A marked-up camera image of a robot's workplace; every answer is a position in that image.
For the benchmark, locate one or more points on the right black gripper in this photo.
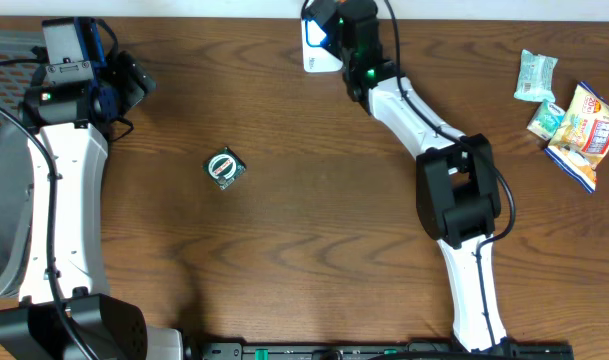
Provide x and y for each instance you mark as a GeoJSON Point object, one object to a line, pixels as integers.
{"type": "Point", "coordinates": [331, 39]}

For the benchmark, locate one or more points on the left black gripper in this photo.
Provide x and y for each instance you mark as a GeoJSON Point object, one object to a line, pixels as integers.
{"type": "Point", "coordinates": [133, 88]}

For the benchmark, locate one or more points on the dark green round-label packet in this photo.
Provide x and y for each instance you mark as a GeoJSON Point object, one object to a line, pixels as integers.
{"type": "Point", "coordinates": [224, 167]}

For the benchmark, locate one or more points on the light green wipes packet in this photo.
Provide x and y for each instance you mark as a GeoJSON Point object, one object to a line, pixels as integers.
{"type": "Point", "coordinates": [534, 83]}

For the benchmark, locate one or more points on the teal tissue pack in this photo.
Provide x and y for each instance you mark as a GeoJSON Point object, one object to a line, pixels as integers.
{"type": "Point", "coordinates": [546, 120]}

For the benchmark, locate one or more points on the yellow snack chip bag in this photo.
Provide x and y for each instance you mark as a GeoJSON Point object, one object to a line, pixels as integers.
{"type": "Point", "coordinates": [582, 139]}

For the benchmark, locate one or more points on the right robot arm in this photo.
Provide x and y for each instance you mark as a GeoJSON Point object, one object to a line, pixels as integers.
{"type": "Point", "coordinates": [457, 184]}

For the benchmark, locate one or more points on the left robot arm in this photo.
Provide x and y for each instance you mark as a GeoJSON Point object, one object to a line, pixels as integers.
{"type": "Point", "coordinates": [65, 308]}

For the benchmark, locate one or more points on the grey plastic mesh basket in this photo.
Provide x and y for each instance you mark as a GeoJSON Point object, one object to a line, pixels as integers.
{"type": "Point", "coordinates": [16, 175]}

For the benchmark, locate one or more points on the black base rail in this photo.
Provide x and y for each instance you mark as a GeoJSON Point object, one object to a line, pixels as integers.
{"type": "Point", "coordinates": [411, 351]}

